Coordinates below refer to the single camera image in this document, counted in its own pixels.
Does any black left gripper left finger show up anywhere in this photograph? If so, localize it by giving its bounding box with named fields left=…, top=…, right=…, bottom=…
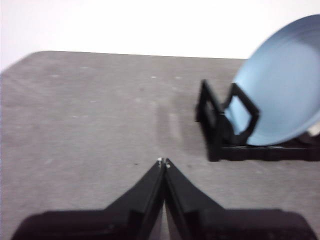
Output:
left=11, top=157, right=166, bottom=240

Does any black plate rack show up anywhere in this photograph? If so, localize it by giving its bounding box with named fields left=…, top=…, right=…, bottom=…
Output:
left=194, top=79, right=320, bottom=162

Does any blue plate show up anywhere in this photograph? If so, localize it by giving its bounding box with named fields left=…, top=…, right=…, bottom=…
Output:
left=223, top=13, right=320, bottom=147

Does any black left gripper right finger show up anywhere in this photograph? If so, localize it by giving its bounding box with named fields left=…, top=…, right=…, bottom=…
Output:
left=164, top=157, right=317, bottom=240

